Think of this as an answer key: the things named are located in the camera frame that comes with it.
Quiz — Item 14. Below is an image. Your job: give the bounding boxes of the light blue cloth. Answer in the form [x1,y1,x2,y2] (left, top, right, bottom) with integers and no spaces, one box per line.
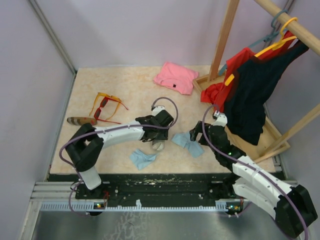
[129,149,158,171]
[171,132,205,158]

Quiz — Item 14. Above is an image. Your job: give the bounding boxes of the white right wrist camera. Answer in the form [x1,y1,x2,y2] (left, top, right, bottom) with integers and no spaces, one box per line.
[212,110,228,127]

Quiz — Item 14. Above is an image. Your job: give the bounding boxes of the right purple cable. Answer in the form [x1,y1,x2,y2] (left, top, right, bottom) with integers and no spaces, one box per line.
[201,104,310,240]

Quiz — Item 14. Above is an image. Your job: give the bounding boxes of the orange sunglasses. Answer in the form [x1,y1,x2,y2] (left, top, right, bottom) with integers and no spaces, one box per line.
[89,92,122,122]

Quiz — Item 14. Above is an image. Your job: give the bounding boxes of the dark navy shirt hanging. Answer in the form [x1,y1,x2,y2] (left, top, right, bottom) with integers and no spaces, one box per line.
[224,40,309,146]

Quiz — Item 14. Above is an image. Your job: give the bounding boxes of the brown striped glasses case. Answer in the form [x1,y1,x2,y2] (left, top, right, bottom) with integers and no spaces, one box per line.
[66,117,98,126]

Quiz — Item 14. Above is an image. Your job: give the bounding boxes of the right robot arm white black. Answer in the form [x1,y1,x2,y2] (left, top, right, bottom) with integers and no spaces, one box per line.
[189,121,318,240]

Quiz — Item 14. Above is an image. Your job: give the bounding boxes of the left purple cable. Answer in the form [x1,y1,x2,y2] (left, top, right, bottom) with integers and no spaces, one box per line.
[59,96,179,218]

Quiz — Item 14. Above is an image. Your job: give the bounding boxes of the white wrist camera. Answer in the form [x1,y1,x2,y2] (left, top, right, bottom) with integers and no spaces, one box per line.
[151,105,165,116]
[212,110,228,127]

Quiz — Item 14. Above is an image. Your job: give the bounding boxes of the yellow hanger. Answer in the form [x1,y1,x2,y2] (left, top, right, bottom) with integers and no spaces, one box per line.
[224,23,297,86]

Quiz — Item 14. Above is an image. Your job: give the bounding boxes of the red sunglasses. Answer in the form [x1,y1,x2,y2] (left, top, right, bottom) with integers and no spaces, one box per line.
[92,97,129,125]

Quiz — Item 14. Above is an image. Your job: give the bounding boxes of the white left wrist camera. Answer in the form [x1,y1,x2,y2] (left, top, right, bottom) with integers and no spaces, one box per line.
[151,105,165,116]

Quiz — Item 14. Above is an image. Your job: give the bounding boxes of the teal hanger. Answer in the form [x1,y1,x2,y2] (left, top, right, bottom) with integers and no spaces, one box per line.
[217,9,288,77]

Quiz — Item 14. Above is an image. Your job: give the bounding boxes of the wooden clothes rack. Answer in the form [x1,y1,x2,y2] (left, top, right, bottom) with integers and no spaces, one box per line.
[192,0,320,163]

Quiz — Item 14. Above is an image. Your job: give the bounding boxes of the map print glasses case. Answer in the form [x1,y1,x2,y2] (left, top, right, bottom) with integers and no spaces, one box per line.
[151,140,165,152]

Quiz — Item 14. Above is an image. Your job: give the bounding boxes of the folded pink shirt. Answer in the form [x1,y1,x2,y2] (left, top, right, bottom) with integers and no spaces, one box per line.
[153,61,199,95]

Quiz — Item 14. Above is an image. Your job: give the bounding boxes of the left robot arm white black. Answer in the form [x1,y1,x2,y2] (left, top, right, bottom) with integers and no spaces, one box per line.
[63,109,174,199]

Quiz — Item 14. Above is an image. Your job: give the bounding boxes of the red shirt hanging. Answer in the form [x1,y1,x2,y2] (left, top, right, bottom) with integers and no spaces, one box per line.
[200,39,294,112]

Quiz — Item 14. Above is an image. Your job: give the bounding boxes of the purple cable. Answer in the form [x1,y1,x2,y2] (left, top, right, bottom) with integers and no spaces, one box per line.
[201,104,310,240]
[59,96,179,218]

